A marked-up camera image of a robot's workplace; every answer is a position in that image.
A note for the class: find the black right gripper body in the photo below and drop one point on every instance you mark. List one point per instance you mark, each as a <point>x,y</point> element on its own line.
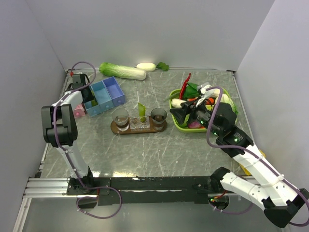
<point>200,114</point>

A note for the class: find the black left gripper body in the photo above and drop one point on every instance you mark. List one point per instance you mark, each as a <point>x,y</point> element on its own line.
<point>90,96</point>

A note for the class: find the dark glass cup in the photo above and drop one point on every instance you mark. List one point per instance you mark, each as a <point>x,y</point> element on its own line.
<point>158,116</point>

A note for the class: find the green toothpaste tube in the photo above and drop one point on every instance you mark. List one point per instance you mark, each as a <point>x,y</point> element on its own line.
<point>141,110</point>
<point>93,103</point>

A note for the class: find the clear textured plastic holder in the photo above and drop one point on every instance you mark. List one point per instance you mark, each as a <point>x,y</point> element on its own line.
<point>139,124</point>

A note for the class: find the frosted clear glass cup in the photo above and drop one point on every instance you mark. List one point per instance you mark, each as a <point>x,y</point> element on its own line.
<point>120,117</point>

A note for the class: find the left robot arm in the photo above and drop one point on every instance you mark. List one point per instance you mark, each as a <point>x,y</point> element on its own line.
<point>60,130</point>

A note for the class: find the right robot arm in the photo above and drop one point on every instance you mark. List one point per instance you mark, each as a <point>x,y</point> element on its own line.
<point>274,194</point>

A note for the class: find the brown wooden tray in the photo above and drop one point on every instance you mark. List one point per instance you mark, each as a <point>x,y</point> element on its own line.
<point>115,130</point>

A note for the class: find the green plastic vegetable basket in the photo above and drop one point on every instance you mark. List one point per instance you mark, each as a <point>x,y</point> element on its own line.
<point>183,127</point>

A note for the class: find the white celery stalk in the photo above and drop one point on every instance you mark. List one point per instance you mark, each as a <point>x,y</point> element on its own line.
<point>176,103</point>

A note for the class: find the purple onion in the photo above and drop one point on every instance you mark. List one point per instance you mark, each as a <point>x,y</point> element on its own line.
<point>194,125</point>

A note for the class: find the napa cabbage in basket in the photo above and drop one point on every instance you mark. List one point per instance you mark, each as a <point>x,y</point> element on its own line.
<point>226,99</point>

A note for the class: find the green scallion leaf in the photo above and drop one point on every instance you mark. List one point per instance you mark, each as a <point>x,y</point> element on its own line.
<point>176,95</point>

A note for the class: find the orange carrot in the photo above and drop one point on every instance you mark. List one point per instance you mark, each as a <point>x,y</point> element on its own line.
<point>209,101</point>

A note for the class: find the bok choy in basket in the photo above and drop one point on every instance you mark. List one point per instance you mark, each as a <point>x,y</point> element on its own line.
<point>191,91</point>

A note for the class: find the red chili pepper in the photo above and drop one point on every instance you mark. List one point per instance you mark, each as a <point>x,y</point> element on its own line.
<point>184,86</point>

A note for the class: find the teal drawer box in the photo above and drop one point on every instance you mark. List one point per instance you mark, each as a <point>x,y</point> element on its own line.
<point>92,111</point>

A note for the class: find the pink drawer box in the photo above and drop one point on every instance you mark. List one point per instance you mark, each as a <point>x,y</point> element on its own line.
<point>79,111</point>

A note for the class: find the napa cabbage on table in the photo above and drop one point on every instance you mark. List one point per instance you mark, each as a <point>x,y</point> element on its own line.
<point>121,71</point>

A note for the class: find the purple drawer box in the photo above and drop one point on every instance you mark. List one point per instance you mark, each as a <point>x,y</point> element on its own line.
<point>114,91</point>

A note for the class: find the white daikon radish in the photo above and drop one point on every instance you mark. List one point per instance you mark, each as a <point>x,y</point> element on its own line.
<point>150,67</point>

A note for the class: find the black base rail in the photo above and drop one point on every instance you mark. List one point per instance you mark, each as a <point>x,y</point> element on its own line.
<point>168,189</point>

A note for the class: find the aluminium frame rail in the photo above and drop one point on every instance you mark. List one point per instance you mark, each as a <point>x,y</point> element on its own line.
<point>46,208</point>

